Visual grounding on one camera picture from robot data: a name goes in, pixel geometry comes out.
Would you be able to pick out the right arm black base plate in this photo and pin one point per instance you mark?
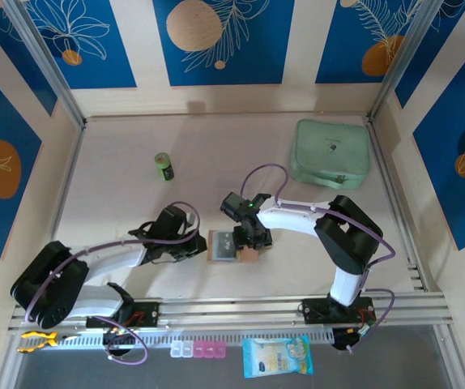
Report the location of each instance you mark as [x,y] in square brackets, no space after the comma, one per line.
[313,310]

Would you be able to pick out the aluminium upright post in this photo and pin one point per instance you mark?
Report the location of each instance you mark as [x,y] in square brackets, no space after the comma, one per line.
[399,61]
[46,61]

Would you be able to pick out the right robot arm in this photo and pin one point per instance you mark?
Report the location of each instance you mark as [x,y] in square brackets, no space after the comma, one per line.
[293,219]

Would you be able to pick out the white and pink pill organizer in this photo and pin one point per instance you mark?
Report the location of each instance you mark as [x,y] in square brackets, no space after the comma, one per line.
[198,349]

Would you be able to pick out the mint green zip pouch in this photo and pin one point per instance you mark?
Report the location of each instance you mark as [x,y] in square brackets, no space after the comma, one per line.
[329,150]

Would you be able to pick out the aluminium front beam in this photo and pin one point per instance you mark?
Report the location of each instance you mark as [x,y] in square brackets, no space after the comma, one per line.
[232,312]

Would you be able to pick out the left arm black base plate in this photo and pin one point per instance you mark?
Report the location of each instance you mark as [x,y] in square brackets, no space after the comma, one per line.
[147,314]

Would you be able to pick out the green cylindrical bottle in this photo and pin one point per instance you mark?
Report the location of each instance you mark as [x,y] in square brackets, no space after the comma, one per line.
[163,166]

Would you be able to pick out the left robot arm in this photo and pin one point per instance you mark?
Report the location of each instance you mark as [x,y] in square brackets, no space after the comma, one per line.
[115,257]

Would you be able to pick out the aluminium table edge rail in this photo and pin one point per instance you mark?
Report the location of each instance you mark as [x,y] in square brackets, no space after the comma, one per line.
[70,162]
[379,146]

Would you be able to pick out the wet wipes packet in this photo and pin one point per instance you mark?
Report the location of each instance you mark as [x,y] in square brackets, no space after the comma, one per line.
[277,358]

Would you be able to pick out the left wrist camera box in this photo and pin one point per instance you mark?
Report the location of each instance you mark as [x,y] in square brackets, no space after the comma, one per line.
[190,219]

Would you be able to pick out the pink leather card holder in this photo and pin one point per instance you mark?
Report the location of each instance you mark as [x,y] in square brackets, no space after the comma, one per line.
[250,257]

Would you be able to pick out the black credit card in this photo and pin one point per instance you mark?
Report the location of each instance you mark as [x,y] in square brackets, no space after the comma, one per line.
[222,247]

